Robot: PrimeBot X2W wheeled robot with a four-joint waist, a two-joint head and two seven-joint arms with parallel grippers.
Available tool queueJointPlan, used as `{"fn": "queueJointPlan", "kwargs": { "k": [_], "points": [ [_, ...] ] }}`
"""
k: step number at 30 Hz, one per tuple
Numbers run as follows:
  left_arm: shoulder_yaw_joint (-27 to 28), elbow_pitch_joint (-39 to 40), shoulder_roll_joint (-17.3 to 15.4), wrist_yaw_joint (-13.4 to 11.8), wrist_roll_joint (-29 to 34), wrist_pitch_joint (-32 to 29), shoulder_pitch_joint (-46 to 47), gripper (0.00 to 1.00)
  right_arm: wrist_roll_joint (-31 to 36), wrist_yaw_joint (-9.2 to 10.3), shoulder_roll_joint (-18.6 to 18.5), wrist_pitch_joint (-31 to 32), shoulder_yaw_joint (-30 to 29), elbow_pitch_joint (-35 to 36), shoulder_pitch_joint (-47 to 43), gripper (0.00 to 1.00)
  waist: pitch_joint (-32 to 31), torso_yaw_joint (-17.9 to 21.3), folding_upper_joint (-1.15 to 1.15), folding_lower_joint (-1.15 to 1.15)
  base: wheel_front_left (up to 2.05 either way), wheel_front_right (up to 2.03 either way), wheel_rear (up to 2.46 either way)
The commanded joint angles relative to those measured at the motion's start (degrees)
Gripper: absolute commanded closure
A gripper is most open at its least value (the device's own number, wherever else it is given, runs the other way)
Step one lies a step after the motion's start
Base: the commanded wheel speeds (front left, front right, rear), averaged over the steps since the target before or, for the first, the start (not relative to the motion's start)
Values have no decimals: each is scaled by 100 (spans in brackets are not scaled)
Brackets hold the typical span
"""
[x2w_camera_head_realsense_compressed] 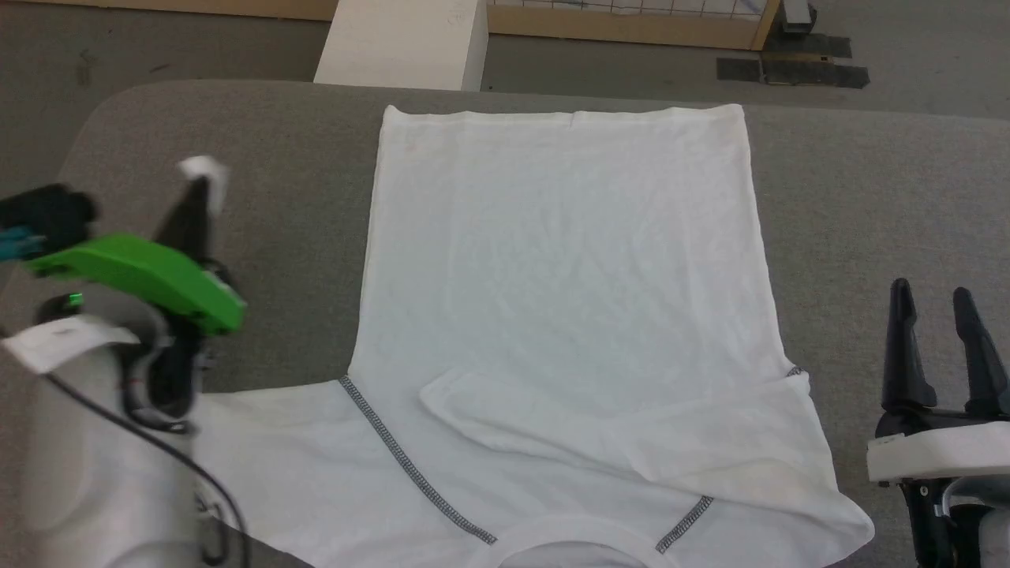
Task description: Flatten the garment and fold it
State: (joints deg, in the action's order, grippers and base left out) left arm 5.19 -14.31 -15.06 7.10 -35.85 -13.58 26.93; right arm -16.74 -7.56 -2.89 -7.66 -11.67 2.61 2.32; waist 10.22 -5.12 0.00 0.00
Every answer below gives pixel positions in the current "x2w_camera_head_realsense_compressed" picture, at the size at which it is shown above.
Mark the wooden frame with mesh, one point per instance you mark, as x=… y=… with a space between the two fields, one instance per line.
x=631 y=20

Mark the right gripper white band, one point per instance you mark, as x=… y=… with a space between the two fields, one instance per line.
x=939 y=454

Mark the white garment with grey stitching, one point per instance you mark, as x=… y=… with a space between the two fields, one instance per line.
x=552 y=276

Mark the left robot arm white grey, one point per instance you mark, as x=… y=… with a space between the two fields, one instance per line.
x=79 y=457

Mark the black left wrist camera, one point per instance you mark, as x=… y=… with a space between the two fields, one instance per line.
x=47 y=217

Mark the black floor mat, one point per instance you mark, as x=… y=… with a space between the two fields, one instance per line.
x=813 y=46
x=817 y=73

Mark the white rectangular pillar block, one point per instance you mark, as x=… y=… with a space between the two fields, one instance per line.
x=402 y=43

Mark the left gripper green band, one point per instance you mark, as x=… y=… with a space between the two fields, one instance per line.
x=150 y=276

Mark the grey metal panel foot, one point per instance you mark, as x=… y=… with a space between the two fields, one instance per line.
x=797 y=16

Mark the wooden base strip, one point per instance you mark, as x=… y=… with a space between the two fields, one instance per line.
x=197 y=8

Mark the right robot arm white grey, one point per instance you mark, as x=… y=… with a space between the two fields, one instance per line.
x=978 y=532

